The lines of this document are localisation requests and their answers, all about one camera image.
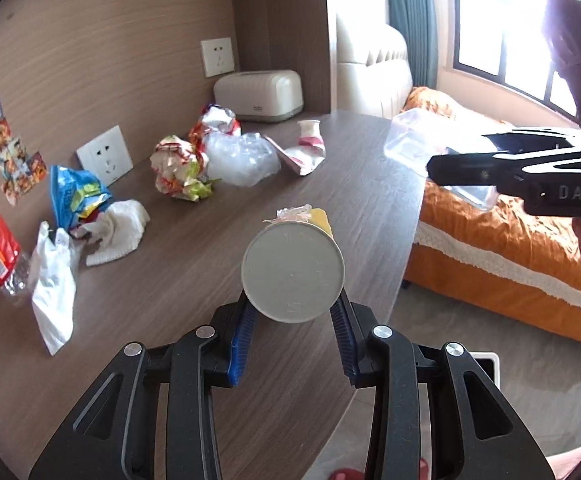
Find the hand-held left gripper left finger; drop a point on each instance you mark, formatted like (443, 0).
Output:
(240, 345)

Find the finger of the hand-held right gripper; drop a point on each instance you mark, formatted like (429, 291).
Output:
(540, 141)
(470, 169)

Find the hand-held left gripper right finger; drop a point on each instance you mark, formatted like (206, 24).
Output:
(343, 340)

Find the grey yellow paper cup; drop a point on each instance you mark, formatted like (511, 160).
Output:
(293, 270)

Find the blue snack bag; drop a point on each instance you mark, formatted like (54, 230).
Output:
(73, 192)

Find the clear plastic container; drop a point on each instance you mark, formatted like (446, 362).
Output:
(410, 140)

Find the bed with orange blanket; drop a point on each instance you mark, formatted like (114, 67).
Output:
(500, 240)

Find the dark framed window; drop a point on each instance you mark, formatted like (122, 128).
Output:
(500, 30)

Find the red slipper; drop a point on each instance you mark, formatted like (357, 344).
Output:
(348, 473)

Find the cream padded headboard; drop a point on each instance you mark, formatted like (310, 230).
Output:
(370, 70)

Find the white box on floor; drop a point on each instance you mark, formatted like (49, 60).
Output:
(487, 366)

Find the teal curtain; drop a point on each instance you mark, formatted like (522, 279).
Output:
(415, 15)

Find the small white yogurt bottle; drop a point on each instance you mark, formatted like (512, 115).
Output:
(310, 132)

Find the white crumpled tissue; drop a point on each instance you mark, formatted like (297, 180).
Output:
(120, 232)

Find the clear crumpled plastic bag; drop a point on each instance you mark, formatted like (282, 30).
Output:
(243, 162)

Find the colourful crumpled snack wrapper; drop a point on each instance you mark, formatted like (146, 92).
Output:
(178, 170)

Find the white plastic bag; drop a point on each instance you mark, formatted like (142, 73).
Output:
(53, 295)

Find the cream bread box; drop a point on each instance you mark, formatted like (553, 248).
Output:
(260, 95)

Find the red silver crumpled wrapper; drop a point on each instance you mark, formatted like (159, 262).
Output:
(215, 122)

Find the white wall socket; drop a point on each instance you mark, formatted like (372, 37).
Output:
(218, 57)
(105, 156)

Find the group of cartoon wall stickers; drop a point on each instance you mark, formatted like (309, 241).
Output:
(18, 165)

